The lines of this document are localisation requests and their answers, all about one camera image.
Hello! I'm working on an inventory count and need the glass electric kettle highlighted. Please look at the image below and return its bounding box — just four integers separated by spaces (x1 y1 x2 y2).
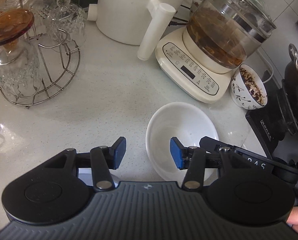
155 0 277 104

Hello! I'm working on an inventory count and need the white electric cooker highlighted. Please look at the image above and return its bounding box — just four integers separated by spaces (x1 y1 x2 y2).
87 0 195 61

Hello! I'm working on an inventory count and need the black gas stove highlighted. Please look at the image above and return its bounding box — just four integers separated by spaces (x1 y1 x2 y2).
245 71 298 160

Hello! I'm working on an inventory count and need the white power cable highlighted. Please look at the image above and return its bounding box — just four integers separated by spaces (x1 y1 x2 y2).
262 62 275 83

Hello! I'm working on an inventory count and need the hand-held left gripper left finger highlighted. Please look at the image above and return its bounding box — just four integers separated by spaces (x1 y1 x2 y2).
44 137 127 190

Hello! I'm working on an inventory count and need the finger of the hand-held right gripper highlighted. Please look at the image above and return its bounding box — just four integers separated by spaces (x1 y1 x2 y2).
199 136 224 154

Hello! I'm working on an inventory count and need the wire cup rack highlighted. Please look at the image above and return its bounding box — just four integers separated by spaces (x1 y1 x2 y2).
0 29 81 109

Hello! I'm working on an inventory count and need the amber base stemmed glass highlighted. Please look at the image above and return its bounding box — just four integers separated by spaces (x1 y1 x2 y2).
0 9 43 103

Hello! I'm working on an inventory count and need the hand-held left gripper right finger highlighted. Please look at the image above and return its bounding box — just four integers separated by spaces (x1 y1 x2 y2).
170 137 239 190

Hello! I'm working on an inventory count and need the floral bowl with grains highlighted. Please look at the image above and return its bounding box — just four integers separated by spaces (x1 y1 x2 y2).
230 64 268 110

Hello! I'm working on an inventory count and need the white ceramic bowl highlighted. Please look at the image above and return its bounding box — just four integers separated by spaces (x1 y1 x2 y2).
146 102 219 182

